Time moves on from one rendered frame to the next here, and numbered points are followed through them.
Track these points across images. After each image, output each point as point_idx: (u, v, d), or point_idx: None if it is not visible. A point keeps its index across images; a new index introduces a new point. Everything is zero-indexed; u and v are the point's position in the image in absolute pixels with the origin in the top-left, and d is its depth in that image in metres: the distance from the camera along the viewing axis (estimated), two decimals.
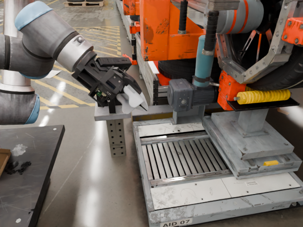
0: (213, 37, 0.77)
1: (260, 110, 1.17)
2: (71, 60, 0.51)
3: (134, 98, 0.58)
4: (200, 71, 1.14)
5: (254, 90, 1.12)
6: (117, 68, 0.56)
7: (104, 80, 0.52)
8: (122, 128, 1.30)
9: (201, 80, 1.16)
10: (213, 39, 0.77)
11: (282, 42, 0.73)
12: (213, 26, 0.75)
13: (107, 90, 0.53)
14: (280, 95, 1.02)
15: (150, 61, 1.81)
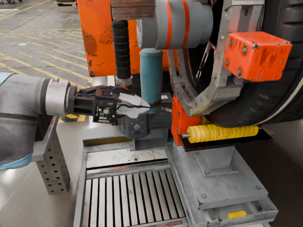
0: (126, 60, 0.50)
1: None
2: (60, 97, 0.50)
3: (133, 100, 0.58)
4: (145, 95, 0.88)
5: None
6: (101, 86, 0.57)
7: (99, 94, 0.52)
8: (57, 162, 1.04)
9: None
10: (125, 63, 0.51)
11: (227, 70, 0.47)
12: (121, 43, 0.48)
13: (107, 102, 0.52)
14: (244, 131, 0.75)
15: None
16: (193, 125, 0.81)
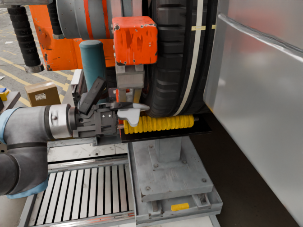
0: (28, 47, 0.51)
1: None
2: (65, 135, 0.56)
3: (132, 115, 0.59)
4: (89, 87, 0.88)
5: None
6: (98, 106, 0.56)
7: (99, 129, 0.55)
8: None
9: None
10: (29, 50, 0.51)
11: None
12: (20, 30, 0.48)
13: (107, 133, 0.57)
14: (178, 122, 0.75)
15: (78, 68, 1.54)
16: None
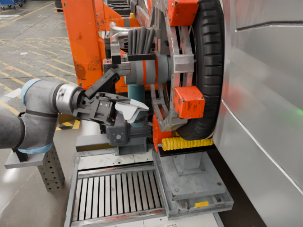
0: None
1: None
2: (67, 111, 0.63)
3: (127, 110, 0.60)
4: None
5: None
6: (99, 94, 0.60)
7: (93, 115, 0.59)
8: (53, 165, 1.30)
9: (134, 121, 1.17)
10: None
11: None
12: (110, 90, 0.76)
13: (100, 120, 0.60)
14: (203, 142, 1.03)
15: None
16: (167, 137, 1.09)
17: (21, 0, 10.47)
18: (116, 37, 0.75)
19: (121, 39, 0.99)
